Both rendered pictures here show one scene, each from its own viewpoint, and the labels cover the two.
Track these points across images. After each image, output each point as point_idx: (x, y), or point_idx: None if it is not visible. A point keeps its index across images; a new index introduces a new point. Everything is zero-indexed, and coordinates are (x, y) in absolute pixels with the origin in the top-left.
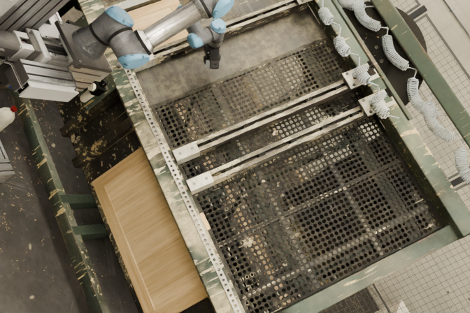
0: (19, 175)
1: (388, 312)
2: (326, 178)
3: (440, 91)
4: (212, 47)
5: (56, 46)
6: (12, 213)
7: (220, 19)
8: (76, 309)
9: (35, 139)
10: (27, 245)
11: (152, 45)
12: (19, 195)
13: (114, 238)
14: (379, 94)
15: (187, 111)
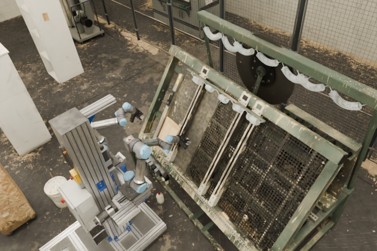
0: (178, 214)
1: None
2: (260, 165)
3: (298, 66)
4: (178, 143)
5: (124, 196)
6: (181, 233)
7: (166, 136)
8: None
9: (173, 198)
10: (192, 244)
11: (140, 180)
12: (181, 223)
13: None
14: (254, 107)
15: (196, 166)
